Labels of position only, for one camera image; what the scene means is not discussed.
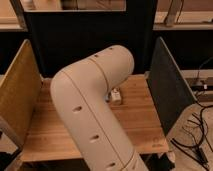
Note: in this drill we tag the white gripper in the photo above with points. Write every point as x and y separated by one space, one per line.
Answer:
114 96

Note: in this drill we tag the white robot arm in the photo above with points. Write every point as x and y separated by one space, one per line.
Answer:
78 93

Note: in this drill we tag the dark right side panel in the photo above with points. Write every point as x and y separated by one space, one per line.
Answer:
172 96

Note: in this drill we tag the power strip on floor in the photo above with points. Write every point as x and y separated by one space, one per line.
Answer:
201 84

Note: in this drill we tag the black back panel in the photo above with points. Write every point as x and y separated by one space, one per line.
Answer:
61 38

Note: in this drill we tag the wooden left side panel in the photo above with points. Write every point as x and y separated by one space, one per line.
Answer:
19 90

